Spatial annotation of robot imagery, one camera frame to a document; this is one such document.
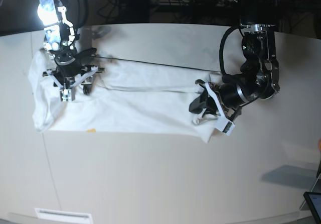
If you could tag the white paper label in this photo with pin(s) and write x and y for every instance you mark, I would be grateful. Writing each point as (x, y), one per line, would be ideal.
(64, 216)

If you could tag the black power strip red light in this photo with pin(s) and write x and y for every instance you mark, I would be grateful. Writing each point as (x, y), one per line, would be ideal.
(183, 3)

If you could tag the white printed T-shirt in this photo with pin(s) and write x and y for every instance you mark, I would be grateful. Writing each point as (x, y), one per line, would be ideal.
(127, 97)

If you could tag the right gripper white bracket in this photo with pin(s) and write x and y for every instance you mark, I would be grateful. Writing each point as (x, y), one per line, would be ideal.
(67, 85)

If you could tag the tablet with dark frame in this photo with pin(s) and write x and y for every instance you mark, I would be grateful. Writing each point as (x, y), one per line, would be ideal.
(313, 201)

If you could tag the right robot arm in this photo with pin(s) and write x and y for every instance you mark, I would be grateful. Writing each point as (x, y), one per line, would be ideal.
(60, 38)

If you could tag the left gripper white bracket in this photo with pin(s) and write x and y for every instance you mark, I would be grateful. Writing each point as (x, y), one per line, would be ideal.
(208, 107)

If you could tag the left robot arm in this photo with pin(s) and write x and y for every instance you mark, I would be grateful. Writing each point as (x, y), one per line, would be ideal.
(259, 74)

